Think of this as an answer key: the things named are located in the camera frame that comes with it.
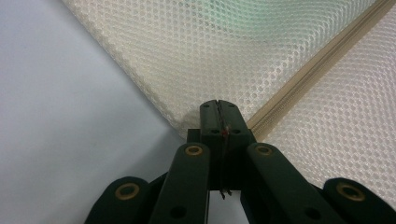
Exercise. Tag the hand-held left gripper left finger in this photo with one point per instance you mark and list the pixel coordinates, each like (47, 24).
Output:
(186, 180)

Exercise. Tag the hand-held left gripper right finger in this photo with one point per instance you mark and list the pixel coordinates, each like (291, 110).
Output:
(274, 180)

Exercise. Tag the cream mesh zipper bag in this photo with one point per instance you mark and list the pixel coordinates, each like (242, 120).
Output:
(218, 62)

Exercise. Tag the pale blue table mat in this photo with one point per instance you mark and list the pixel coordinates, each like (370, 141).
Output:
(62, 109)

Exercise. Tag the green garment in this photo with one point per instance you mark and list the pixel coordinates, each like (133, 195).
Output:
(249, 15)

